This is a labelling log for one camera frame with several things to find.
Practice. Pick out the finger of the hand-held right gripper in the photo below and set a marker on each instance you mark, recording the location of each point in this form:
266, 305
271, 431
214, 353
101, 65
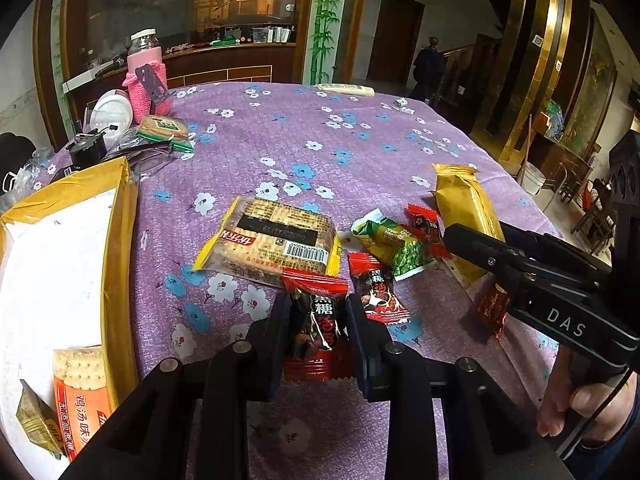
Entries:
560, 255
480, 255

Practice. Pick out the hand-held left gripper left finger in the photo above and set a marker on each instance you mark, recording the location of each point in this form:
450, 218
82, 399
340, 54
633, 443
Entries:
277, 360

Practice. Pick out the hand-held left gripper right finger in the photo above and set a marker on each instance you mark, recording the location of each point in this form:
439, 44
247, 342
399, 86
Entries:
360, 360

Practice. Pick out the long gold snack packet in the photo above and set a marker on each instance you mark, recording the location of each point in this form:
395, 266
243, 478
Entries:
465, 205

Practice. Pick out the small dark red chocolate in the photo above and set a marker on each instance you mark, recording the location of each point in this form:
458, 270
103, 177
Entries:
492, 307

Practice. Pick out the red black candy packet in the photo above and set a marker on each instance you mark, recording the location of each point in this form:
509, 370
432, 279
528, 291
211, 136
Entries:
377, 295
315, 320

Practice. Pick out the small red candy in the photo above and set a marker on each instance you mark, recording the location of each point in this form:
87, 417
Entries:
425, 225

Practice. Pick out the green pea snack packet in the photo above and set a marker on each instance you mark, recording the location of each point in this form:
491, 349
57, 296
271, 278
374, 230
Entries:
400, 252

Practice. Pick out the clear yellow cracker packet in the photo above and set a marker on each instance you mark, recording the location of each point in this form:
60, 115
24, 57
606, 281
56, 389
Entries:
270, 240

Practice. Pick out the yellow taped cardboard box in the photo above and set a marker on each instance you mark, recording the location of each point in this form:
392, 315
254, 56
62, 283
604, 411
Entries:
50, 270

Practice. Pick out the person's right hand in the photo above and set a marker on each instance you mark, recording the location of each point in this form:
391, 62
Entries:
565, 400

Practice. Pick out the white bucket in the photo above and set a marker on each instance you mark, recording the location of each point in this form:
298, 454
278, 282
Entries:
533, 180

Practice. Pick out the dark carved wooden chair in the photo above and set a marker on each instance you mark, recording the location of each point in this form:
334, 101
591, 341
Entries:
625, 175

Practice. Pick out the white dice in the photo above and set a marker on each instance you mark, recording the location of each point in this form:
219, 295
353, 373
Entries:
400, 104

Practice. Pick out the orange cracker packet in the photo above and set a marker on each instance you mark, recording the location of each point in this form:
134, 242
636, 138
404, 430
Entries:
82, 400

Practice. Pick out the white remote control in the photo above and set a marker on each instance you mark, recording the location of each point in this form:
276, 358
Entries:
345, 90

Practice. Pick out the brown wooden door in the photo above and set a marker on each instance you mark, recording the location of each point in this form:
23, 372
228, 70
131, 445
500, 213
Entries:
395, 35

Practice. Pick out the small gold green packet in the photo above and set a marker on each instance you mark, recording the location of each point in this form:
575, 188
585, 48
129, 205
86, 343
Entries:
37, 425

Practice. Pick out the green cracker packet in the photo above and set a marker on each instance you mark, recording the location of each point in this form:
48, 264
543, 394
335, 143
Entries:
162, 127

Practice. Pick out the small black device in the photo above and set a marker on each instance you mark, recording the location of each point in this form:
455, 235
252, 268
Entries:
87, 150

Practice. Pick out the row of small bottles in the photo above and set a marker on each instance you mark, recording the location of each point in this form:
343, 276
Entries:
272, 35

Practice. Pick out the white face mask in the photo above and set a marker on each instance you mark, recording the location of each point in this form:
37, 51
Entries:
12, 182

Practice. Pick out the pink knit sleeve bottle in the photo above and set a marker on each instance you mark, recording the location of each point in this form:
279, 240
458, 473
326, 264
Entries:
142, 65

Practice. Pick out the black microphone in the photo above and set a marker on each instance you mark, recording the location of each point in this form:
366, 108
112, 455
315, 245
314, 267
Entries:
110, 66

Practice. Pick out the long white box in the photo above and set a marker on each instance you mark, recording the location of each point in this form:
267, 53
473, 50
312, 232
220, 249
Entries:
75, 80

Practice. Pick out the landscape wall painting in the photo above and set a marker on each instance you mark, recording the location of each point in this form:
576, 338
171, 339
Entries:
595, 85

